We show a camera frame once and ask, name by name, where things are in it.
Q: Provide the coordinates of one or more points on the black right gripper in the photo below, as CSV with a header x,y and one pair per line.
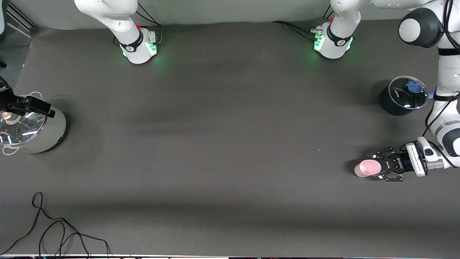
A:
x,y
8,98

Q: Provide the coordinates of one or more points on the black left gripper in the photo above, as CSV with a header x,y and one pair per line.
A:
x,y
400,164

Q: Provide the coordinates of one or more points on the pink plastic cup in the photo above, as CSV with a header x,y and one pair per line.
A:
x,y
368,168

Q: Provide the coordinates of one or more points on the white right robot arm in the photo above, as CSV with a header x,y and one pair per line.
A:
x,y
107,14

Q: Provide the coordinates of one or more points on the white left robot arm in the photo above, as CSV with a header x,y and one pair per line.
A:
x,y
445,72

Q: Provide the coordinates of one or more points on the glass pot lid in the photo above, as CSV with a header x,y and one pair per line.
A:
x,y
25,131

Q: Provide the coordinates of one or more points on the grey-green cooking pot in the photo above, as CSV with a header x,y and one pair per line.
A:
x,y
54,133

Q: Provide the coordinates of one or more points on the dark blue saucepan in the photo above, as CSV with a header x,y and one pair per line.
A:
x,y
390,106

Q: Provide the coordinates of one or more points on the glass saucepan lid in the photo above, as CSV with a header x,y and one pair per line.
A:
x,y
408,94

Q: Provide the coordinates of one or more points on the aluminium frame rail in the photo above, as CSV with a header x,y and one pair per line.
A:
x,y
19,16

